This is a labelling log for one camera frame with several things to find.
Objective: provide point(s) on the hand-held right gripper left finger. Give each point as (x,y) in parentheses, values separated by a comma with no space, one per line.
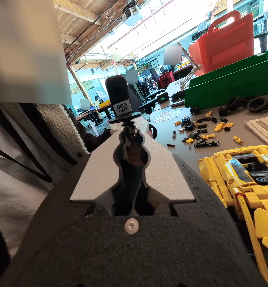
(93,177)

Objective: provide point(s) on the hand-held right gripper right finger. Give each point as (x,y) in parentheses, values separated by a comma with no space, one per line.
(169,177)

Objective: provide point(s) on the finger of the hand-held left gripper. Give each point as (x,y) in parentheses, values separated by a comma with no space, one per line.
(116,127)
(141,124)

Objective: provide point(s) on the small black connector piece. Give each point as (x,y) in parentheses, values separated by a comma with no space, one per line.
(134,131)

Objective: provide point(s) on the yellow toy brick car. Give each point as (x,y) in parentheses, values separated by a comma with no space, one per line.
(237,190)

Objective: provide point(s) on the grey desk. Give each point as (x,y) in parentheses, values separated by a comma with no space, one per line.
(185,154)

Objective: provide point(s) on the person's left hand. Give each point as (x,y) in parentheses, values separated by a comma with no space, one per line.
(134,155)

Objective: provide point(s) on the printed leaflet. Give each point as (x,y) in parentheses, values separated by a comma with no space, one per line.
(167,115)

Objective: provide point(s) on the black box green lights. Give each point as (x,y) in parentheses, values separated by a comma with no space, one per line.
(162,98)

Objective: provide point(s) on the scattered toy brick pieces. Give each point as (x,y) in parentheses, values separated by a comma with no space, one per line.
(205,144)

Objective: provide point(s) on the person's fleece-lined jacket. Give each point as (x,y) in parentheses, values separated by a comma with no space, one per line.
(24,179)

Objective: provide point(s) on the metal hinged board stand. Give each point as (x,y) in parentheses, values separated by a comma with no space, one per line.
(190,67)

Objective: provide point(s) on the green plastic bin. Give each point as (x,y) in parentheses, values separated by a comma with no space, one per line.
(225,89)

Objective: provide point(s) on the open instruction booklet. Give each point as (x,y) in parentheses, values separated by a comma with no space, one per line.
(264,130)

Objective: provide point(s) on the ceiling mounted camera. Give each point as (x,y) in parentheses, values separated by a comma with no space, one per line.
(129,13)

